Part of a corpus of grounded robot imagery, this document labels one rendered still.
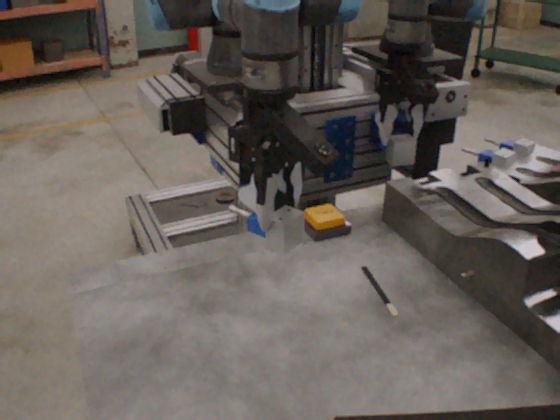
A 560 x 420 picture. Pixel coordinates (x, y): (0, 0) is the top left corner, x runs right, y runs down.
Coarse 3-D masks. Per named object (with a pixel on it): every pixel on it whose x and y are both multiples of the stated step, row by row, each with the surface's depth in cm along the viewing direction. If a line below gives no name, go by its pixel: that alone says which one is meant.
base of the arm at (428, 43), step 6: (426, 24) 137; (384, 30) 142; (426, 30) 137; (384, 36) 141; (426, 36) 138; (432, 36) 142; (384, 42) 141; (426, 42) 138; (432, 42) 143; (384, 48) 141; (426, 48) 138; (432, 48) 140; (420, 54) 138; (426, 54) 139; (432, 54) 141
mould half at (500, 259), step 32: (416, 192) 102; (480, 192) 103; (512, 192) 104; (416, 224) 100; (448, 224) 93; (448, 256) 92; (480, 256) 84; (512, 256) 78; (544, 256) 76; (480, 288) 86; (512, 288) 79; (544, 288) 79; (512, 320) 80; (544, 320) 74; (544, 352) 75
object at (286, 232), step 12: (252, 216) 83; (276, 216) 80; (288, 216) 80; (300, 216) 81; (252, 228) 84; (276, 228) 80; (288, 228) 80; (300, 228) 82; (276, 240) 81; (288, 240) 81; (300, 240) 83
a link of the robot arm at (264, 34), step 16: (240, 0) 67; (256, 0) 64; (272, 0) 64; (288, 0) 65; (240, 16) 68; (256, 16) 65; (272, 16) 65; (288, 16) 66; (256, 32) 66; (272, 32) 66; (288, 32) 67; (256, 48) 67; (272, 48) 67; (288, 48) 68
